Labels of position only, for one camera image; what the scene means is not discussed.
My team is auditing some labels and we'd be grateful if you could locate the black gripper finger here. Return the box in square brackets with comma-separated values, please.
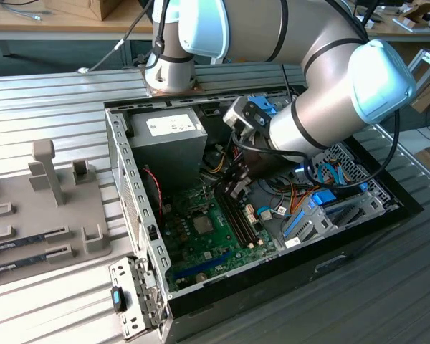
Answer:
[214, 178, 235, 198]
[223, 162, 253, 199]

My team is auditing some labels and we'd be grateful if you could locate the metal socket cover frame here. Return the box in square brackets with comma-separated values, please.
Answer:
[186, 188, 216, 216]

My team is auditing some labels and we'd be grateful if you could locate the silver topped CPU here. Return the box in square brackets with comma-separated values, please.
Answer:
[192, 216, 215, 237]

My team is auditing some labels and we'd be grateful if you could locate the CPU socket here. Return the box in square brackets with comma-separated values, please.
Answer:
[190, 214, 217, 238]

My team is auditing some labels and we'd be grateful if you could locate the black RAM slot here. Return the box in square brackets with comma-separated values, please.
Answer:
[218, 196, 251, 249]
[223, 196, 255, 247]
[228, 196, 259, 246]
[234, 196, 264, 244]

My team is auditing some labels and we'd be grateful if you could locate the blue drive cage latch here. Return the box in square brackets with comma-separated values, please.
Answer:
[249, 95, 277, 115]

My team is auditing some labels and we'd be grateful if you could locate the green motherboard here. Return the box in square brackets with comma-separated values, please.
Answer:
[163, 178, 280, 293]

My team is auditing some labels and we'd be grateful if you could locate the blue disk carrier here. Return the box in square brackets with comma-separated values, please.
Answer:
[313, 189, 340, 207]

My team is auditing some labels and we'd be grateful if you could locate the grey power supply unit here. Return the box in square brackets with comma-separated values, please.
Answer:
[127, 107, 209, 180]

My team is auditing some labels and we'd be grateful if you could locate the black case fan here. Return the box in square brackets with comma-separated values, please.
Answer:
[142, 163, 166, 216]

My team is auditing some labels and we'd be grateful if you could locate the blue expansion slot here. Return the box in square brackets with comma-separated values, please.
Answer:
[172, 252, 233, 281]

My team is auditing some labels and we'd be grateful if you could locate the black open PC case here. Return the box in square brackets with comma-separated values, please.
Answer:
[103, 84, 424, 344]

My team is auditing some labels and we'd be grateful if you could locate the metal disk bay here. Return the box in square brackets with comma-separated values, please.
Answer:
[282, 181, 404, 252]

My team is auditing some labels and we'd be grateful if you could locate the grey parts rack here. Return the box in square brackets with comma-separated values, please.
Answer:
[0, 138, 114, 287]

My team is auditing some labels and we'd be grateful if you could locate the black latch with blue button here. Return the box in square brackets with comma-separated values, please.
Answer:
[110, 285, 129, 313]

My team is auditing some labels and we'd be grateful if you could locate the wooden desk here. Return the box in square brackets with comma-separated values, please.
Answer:
[0, 0, 155, 41]
[361, 0, 430, 43]

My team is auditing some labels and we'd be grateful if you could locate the black stand pole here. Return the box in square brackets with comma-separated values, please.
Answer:
[361, 0, 381, 28]

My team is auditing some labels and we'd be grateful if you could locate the open cardboard box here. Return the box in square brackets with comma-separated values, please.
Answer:
[393, 0, 430, 34]

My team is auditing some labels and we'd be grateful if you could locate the closed cardboard box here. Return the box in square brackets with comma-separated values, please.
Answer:
[44, 0, 125, 22]

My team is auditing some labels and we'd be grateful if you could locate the dark RAM stick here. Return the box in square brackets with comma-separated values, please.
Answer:
[0, 253, 50, 276]
[0, 233, 49, 252]

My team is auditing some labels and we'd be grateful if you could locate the yellow power wire bundle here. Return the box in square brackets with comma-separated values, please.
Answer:
[206, 146, 236, 180]

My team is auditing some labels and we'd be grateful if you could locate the orange power wire bundle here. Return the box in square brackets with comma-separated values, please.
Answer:
[257, 175, 325, 218]

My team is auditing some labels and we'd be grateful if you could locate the blue data wire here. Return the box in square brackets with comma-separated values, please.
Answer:
[317, 161, 350, 189]

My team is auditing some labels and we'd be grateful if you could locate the blue disk bay rail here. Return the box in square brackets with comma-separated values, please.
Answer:
[284, 209, 306, 239]

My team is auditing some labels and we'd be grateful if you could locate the metal expansion card bracket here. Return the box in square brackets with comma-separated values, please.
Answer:
[108, 256, 173, 341]

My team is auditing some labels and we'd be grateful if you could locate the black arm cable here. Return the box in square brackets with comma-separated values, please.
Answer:
[152, 0, 171, 60]

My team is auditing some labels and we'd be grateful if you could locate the grey cable with plug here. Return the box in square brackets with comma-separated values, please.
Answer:
[77, 0, 155, 75]

